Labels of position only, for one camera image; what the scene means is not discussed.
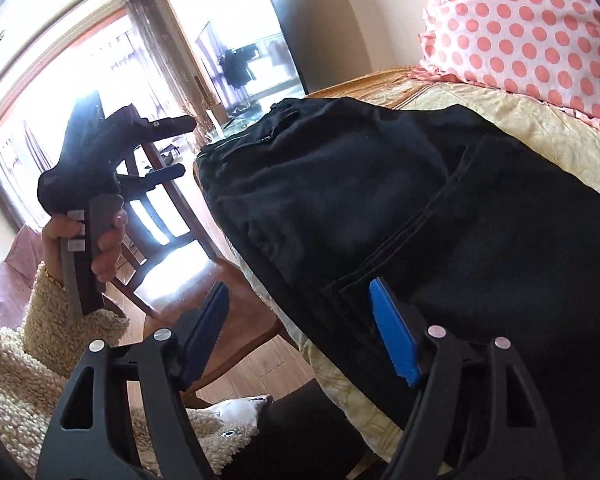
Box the black pants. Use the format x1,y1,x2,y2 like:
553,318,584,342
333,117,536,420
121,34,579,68
197,98,600,479

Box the person left hand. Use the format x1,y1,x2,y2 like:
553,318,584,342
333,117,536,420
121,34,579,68
40,209,131,285

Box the dark wooden chair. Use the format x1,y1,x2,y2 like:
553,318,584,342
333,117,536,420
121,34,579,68
99,104,292,406

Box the black television screen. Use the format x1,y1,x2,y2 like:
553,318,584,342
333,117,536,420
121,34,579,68
194,0,311,116

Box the orange brown bed sheet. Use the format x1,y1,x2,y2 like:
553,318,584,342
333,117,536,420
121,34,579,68
308,67,431,110

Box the cream patterned bed quilt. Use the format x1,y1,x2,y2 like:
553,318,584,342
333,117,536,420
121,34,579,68
233,82,600,460

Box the pink polka dot pillow right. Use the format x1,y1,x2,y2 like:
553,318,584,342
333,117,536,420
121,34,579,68
412,0,600,132

